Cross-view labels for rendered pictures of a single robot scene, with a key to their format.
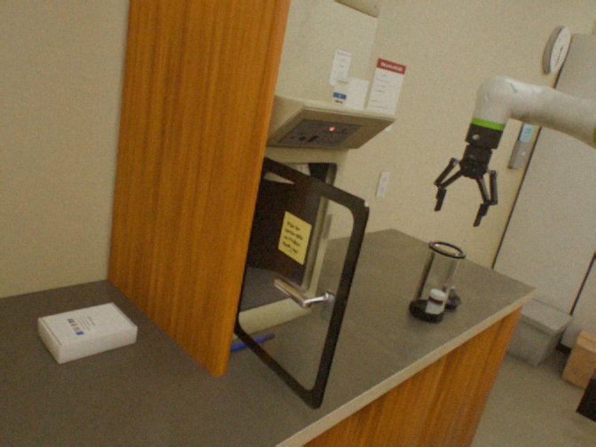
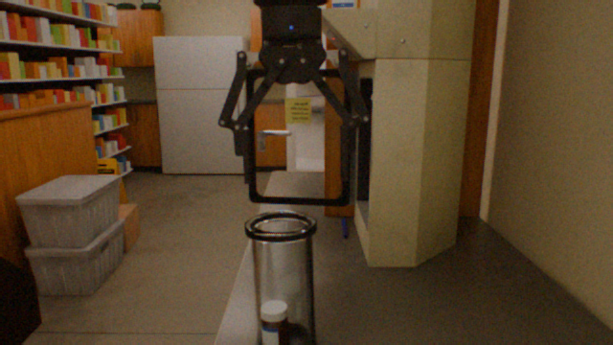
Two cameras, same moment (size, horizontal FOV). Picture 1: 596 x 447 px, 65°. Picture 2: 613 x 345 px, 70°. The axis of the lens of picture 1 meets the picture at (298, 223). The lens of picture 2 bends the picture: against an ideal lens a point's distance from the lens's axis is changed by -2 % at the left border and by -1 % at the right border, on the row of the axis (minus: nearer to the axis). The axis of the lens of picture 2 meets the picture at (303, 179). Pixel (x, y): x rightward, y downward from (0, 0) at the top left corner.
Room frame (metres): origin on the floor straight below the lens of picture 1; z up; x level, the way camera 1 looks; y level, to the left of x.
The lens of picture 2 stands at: (1.81, -0.82, 1.39)
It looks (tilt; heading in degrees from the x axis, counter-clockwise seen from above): 14 degrees down; 140
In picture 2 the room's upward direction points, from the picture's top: straight up
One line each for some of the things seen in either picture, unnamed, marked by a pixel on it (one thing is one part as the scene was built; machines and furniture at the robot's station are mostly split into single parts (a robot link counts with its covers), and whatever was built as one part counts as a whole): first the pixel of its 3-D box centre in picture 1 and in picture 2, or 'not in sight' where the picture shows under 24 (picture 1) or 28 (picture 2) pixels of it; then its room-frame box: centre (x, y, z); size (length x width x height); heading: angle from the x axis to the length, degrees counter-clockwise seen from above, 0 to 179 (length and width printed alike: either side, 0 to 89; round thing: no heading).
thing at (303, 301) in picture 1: (300, 292); not in sight; (0.75, -0.03, 1.20); 0.10 x 0.05 x 0.03; 42
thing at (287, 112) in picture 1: (330, 128); (342, 38); (1.02, -0.03, 1.46); 0.32 x 0.11 x 0.10; 139
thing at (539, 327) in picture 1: (514, 323); not in sight; (3.16, -1.70, 0.17); 0.60 x 0.42 x 0.33; 47
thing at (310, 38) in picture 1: (263, 167); (415, 96); (1.14, 0.11, 1.33); 0.32 x 0.25 x 0.77; 139
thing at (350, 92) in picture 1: (349, 92); (344, 1); (1.05, -0.05, 1.54); 0.05 x 0.05 x 0.06; 35
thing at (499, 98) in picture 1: (497, 102); not in sight; (1.36, -0.47, 1.59); 0.13 x 0.11 x 0.14; 100
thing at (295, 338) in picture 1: (286, 277); (298, 139); (0.82, 0.00, 1.19); 0.30 x 0.01 x 0.40; 42
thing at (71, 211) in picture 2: not in sight; (76, 209); (-1.29, -0.17, 0.49); 0.60 x 0.42 x 0.33; 139
